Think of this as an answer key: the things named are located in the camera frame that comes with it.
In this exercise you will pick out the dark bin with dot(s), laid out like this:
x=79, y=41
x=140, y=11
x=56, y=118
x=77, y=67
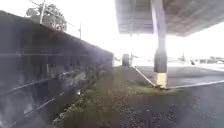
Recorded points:
x=125, y=60

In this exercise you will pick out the grass and moss strip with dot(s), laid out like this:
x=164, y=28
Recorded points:
x=100, y=100

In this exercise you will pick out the utility pole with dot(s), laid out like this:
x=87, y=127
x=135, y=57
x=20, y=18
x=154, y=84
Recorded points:
x=80, y=30
x=42, y=11

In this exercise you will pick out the large roof canopy on pillars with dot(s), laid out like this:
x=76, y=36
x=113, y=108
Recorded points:
x=166, y=20

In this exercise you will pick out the dark asphalt ground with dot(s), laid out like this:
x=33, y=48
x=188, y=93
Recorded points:
x=186, y=100

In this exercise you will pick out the dark stained concrete wall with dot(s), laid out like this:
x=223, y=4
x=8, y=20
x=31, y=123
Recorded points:
x=43, y=76

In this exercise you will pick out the leafy tree behind wall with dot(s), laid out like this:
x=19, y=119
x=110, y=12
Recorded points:
x=55, y=16

